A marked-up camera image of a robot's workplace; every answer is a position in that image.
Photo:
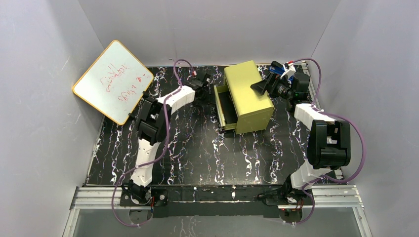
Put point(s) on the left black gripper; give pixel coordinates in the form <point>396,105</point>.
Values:
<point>203,83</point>

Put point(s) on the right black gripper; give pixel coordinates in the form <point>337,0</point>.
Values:
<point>269,85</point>

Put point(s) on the green drawer cabinet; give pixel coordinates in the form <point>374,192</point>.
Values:
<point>239,107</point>

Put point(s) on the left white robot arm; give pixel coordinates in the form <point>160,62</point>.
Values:
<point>153,128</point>

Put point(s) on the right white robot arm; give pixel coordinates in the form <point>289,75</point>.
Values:
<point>328,145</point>

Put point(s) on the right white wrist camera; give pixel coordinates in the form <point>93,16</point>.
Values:
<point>289,70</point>

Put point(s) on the whiteboard with yellow frame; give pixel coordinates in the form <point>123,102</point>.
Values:
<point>114,83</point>

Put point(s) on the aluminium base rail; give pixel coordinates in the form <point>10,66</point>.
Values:
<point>217,211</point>

